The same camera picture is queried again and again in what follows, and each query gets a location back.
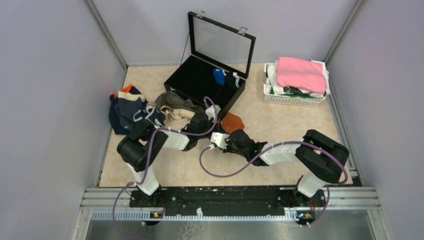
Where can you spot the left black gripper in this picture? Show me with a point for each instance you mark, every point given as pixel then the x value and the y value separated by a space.
pixel 210 122

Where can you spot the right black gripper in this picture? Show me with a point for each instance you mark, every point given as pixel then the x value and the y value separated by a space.
pixel 228 150

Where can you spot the orange underwear white waistband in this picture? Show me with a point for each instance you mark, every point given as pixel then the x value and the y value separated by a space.
pixel 231 123

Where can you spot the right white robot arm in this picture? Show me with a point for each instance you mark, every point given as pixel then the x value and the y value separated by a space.
pixel 324 158

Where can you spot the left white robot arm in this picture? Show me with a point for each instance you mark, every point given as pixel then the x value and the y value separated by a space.
pixel 142 145

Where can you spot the olive beige underwear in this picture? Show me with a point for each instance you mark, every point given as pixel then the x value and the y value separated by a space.
pixel 174 108

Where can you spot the blue rolled underwear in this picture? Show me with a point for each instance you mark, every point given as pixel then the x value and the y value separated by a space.
pixel 219 76

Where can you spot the black white rolled underwear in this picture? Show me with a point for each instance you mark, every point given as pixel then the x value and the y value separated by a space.
pixel 232 80

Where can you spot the white plastic basket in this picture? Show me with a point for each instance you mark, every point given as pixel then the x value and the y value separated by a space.
pixel 291 99

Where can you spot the white clothes in basket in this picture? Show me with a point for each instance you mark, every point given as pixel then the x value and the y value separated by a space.
pixel 279 90

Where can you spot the black box glass lid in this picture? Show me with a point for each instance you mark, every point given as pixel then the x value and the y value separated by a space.
pixel 212 45

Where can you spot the navy blue clothes pile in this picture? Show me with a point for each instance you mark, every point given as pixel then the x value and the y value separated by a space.
pixel 128 107

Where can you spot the pink folded cloth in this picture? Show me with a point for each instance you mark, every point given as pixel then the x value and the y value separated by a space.
pixel 302 74

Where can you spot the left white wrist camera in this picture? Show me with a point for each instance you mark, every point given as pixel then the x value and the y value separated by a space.
pixel 212 112

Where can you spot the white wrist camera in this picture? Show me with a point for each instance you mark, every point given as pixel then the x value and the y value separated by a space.
pixel 212 112
pixel 220 140

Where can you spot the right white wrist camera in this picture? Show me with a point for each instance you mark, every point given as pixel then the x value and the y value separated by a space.
pixel 220 140

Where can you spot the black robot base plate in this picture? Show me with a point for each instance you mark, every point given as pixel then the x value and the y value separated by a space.
pixel 226 201

